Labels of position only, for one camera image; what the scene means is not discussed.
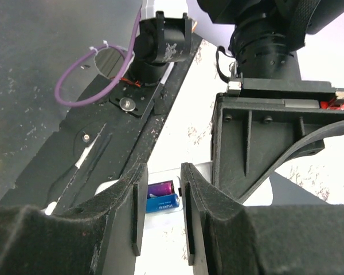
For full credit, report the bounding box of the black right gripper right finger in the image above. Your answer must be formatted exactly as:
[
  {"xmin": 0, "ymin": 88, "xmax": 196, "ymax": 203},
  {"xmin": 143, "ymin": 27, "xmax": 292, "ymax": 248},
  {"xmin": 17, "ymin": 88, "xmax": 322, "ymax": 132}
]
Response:
[{"xmin": 181, "ymin": 163, "xmax": 344, "ymax": 274}]

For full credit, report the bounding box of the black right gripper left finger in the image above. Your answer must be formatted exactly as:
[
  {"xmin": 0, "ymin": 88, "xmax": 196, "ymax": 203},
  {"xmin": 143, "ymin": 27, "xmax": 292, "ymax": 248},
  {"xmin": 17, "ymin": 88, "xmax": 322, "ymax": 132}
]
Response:
[{"xmin": 0, "ymin": 163, "xmax": 148, "ymax": 274}]

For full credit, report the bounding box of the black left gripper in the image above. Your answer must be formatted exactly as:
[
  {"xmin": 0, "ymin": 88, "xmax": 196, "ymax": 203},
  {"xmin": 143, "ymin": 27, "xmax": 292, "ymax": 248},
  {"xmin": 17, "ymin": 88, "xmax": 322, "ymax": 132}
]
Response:
[{"xmin": 211, "ymin": 78, "xmax": 344, "ymax": 202}]

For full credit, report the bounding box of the blue battery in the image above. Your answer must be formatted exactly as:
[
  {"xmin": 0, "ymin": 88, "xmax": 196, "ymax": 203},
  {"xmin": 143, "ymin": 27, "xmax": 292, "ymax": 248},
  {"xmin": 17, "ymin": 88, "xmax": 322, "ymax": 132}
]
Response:
[
  {"xmin": 147, "ymin": 180, "xmax": 175, "ymax": 199},
  {"xmin": 146, "ymin": 194, "xmax": 180, "ymax": 214}
]

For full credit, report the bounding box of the white remote control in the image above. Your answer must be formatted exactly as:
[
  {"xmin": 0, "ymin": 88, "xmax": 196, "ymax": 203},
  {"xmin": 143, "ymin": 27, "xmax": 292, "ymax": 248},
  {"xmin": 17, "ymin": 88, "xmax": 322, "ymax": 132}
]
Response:
[{"xmin": 44, "ymin": 162, "xmax": 275, "ymax": 275}]

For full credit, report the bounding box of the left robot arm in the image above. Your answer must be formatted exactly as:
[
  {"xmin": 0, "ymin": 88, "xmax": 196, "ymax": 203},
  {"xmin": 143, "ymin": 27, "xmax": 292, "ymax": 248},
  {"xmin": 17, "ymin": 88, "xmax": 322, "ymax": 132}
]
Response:
[{"xmin": 181, "ymin": 1, "xmax": 344, "ymax": 205}]

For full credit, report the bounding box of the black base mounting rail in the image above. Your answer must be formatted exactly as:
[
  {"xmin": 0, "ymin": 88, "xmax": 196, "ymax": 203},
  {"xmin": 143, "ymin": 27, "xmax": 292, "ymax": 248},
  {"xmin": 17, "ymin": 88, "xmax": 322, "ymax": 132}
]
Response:
[{"xmin": 0, "ymin": 34, "xmax": 202, "ymax": 214}]

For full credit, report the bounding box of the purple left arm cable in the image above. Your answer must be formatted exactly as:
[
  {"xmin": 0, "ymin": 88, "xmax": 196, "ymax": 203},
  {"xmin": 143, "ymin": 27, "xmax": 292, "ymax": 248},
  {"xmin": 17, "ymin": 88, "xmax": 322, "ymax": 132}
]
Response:
[{"xmin": 54, "ymin": 7, "xmax": 143, "ymax": 108}]

